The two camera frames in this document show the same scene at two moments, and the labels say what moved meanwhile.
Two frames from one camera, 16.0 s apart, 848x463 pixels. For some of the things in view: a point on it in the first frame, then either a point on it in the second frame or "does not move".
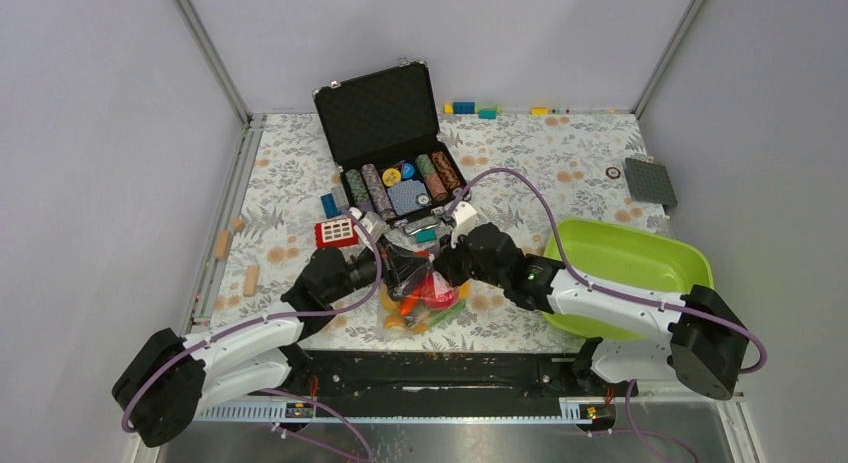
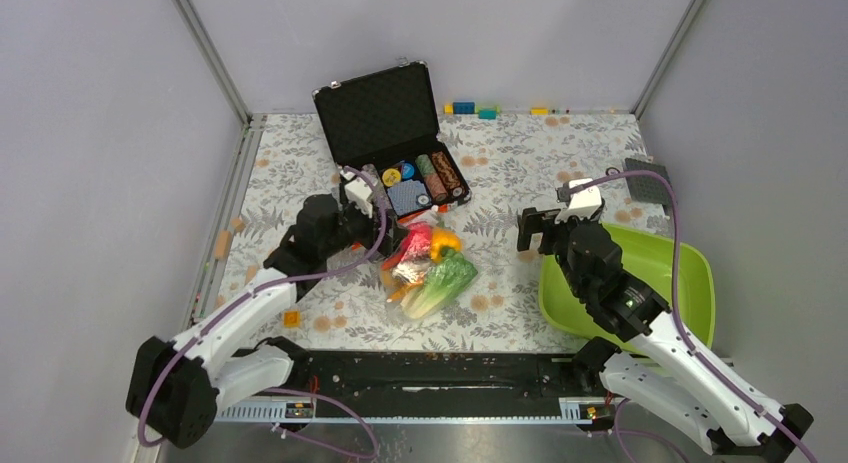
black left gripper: x=399 y=267 to x=393 y=233
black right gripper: x=448 y=258 to x=533 y=221
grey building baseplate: x=649 y=182 does not move
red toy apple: x=436 y=292 to x=418 y=242
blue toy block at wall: x=464 y=107 does not move
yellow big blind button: x=390 y=176 does not move
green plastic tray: x=627 y=257 does not move
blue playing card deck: x=404 y=197 does not move
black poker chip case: x=393 y=163 does not move
